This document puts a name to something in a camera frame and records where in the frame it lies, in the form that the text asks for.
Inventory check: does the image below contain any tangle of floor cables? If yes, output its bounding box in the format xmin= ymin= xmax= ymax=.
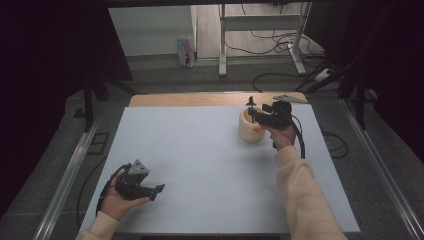
xmin=224 ymin=3 xmax=326 ymax=68

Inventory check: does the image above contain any black curtain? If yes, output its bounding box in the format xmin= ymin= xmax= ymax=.
xmin=0 ymin=0 xmax=134 ymax=219
xmin=304 ymin=0 xmax=424 ymax=168

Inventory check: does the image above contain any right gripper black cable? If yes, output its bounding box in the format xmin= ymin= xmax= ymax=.
xmin=289 ymin=114 xmax=307 ymax=160

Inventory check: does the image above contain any white desk frame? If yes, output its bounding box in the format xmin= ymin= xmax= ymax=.
xmin=217 ymin=2 xmax=313 ymax=78

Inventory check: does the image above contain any black brush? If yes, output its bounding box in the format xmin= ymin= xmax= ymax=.
xmin=245 ymin=96 xmax=258 ymax=125

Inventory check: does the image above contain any black floor cable loop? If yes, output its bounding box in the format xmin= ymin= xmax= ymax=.
xmin=320 ymin=129 xmax=350 ymax=160

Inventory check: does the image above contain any white table mat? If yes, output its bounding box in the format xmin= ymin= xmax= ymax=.
xmin=79 ymin=104 xmax=362 ymax=235

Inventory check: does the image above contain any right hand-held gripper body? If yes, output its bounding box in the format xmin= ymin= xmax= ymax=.
xmin=261 ymin=94 xmax=310 ymax=131

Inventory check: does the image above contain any person's left hand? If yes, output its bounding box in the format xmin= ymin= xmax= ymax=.
xmin=99 ymin=169 xmax=151 ymax=222

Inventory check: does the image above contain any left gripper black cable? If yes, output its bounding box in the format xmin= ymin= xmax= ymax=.
xmin=95 ymin=162 xmax=133 ymax=218

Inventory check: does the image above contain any black metal stand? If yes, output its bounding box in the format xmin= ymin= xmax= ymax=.
xmin=72 ymin=75 xmax=138 ymax=133
xmin=293 ymin=59 xmax=379 ymax=131

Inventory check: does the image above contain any wooden table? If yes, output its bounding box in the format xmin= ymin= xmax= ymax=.
xmin=128 ymin=91 xmax=309 ymax=108

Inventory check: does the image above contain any person's right hand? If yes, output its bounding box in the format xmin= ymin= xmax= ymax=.
xmin=266 ymin=123 xmax=298 ymax=152

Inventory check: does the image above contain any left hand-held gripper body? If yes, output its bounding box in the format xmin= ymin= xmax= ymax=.
xmin=114 ymin=159 xmax=158 ymax=202

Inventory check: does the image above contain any white power strip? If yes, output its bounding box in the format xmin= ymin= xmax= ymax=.
xmin=313 ymin=67 xmax=335 ymax=83

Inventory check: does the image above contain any black floor frame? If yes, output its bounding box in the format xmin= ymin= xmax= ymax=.
xmin=86 ymin=132 xmax=111 ymax=156

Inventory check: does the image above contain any cream cup with orange dot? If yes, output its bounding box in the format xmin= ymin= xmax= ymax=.
xmin=237 ymin=106 xmax=268 ymax=144

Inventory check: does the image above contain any metal floor rail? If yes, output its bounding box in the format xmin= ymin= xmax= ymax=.
xmin=339 ymin=97 xmax=424 ymax=240
xmin=32 ymin=114 xmax=104 ymax=240

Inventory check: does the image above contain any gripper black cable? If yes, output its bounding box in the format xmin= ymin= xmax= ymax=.
xmin=95 ymin=162 xmax=133 ymax=218
xmin=289 ymin=114 xmax=307 ymax=160

